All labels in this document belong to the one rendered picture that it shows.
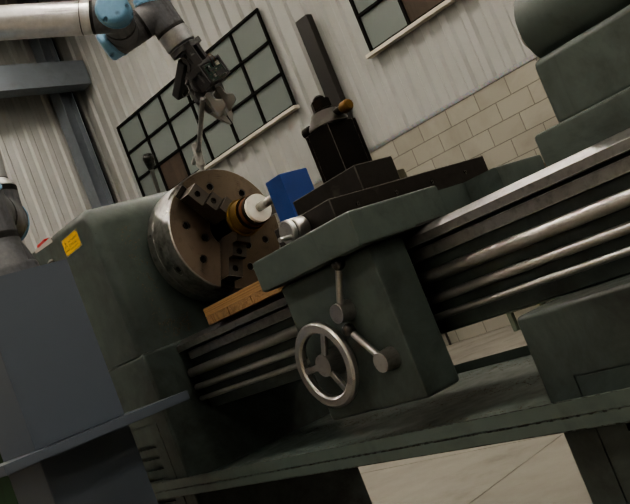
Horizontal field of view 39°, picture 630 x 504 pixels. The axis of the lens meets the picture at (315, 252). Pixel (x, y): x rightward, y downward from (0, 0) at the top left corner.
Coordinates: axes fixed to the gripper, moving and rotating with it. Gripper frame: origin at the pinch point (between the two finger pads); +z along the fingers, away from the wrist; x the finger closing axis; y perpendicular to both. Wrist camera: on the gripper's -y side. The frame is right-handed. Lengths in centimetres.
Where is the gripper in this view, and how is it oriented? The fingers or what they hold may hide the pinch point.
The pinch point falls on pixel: (226, 120)
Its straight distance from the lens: 218.5
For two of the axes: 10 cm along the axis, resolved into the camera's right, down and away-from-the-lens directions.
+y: 5.6, -2.9, -7.7
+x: 6.0, -5.0, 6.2
